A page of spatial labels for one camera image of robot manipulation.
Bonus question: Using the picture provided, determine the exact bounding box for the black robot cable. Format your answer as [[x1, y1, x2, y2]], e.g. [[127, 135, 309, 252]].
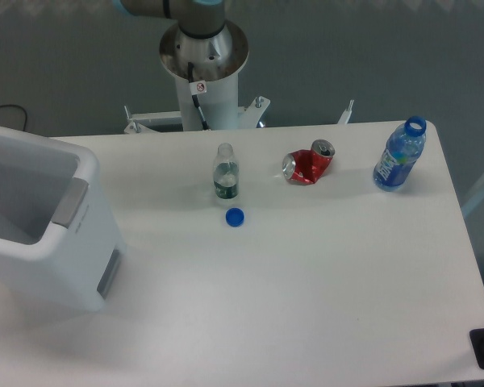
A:
[[186, 60, 211, 131]]

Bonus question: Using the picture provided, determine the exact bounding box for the crushed red soda can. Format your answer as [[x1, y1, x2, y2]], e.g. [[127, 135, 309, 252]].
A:
[[282, 139, 336, 185]]

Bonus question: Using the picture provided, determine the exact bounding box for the blue plastic drink bottle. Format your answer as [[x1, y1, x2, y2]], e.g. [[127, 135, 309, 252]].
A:
[[373, 115, 427, 192]]

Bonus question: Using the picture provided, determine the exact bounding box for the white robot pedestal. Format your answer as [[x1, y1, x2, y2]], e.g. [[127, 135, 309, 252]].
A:
[[123, 19, 356, 134]]

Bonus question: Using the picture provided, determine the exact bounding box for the black floor cable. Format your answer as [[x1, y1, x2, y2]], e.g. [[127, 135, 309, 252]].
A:
[[0, 104, 28, 129]]

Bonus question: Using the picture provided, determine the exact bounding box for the blue bottle cap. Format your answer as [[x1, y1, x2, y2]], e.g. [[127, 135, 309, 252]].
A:
[[225, 207, 245, 227]]

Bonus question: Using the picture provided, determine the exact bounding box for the white trash can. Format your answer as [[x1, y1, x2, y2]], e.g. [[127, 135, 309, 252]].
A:
[[0, 127, 126, 311]]

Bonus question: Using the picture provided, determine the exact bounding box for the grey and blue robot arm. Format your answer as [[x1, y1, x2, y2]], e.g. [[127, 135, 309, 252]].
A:
[[112, 0, 226, 39]]

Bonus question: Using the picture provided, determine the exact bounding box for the clear plastic bottle green label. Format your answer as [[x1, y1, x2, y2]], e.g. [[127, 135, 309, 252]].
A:
[[213, 143, 239, 199]]

